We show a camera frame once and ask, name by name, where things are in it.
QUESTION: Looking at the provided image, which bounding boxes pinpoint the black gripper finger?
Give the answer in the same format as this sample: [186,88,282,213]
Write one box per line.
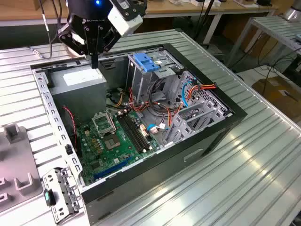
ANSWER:
[57,22,95,69]
[94,25,120,69]

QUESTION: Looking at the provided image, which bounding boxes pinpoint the light blue SATA wire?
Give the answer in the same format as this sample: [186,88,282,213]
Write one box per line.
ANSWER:
[181,79,197,108]

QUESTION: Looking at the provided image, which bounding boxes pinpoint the orange red disk power wire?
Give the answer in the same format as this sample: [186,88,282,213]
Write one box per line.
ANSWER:
[189,82,217,95]

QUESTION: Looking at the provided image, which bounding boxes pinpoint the perforated metal disk bay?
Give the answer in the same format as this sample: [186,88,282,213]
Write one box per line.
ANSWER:
[163,70,234,148]

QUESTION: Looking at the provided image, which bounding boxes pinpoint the blue plastic drive latch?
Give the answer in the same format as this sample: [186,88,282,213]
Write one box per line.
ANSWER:
[132,52,161,73]

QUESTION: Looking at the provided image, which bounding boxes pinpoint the grey power supply unit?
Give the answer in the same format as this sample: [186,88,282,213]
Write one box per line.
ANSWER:
[48,65,108,123]

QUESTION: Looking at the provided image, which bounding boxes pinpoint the metal optical drive cage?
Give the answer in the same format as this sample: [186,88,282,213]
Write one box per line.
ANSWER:
[126,49,185,105]

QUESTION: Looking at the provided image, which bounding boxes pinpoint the wooden desk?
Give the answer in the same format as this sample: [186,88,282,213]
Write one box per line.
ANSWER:
[0,0,277,28]

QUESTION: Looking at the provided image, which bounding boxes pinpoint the black RAM slot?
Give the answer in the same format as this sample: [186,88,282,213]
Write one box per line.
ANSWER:
[127,111,155,149]
[120,113,148,152]
[124,112,151,151]
[117,114,144,153]

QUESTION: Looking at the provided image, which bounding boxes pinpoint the CPU socket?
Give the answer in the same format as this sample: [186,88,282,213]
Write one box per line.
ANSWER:
[103,133,122,152]

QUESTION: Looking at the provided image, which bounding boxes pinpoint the green motherboard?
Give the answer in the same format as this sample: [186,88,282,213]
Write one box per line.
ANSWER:
[76,109,163,186]

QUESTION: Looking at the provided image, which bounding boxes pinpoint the blue expansion slot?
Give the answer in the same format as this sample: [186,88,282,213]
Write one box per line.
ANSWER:
[93,157,133,181]

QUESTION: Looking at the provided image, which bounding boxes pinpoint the grey parts rack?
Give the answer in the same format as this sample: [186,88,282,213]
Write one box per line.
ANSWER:
[0,124,45,210]

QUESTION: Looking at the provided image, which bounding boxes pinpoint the black open PC case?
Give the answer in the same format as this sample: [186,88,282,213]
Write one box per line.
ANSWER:
[30,42,249,226]

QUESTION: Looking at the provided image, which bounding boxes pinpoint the brown boxes under desk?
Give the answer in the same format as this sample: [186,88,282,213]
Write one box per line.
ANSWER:
[221,22,279,58]

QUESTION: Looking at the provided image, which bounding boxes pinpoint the teal plastic clip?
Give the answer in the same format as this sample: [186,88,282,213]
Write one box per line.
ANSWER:
[43,189,56,207]

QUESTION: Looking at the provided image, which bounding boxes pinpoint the metal slat side table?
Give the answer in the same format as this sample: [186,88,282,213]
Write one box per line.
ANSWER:
[225,15,301,69]

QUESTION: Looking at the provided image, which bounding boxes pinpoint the brown cardboard box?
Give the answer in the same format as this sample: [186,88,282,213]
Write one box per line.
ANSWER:
[252,76,301,120]

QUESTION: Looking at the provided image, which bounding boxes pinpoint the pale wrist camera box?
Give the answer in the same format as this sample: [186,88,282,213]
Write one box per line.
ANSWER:
[107,0,144,36]

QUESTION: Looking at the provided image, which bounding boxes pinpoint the yellow orange wire bundle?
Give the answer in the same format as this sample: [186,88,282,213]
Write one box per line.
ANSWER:
[115,87,125,108]

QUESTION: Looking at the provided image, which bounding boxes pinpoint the black cable bundle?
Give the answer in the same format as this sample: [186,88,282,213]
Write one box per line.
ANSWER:
[150,79,170,106]

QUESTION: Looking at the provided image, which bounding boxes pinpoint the red orange wire bundle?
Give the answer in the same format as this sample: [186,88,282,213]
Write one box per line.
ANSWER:
[128,87,186,134]

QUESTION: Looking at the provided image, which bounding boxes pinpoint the metal socket cover frame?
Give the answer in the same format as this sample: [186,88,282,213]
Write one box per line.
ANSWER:
[91,112,117,137]

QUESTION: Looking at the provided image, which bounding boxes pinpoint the red black fan wire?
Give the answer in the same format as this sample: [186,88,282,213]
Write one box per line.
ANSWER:
[63,105,79,142]

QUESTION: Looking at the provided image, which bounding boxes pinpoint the blue wire with white plug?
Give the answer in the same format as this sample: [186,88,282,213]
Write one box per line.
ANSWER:
[146,124,171,136]

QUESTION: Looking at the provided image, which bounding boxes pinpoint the metal slot retention bracket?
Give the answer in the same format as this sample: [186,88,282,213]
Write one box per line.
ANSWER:
[41,166,83,225]

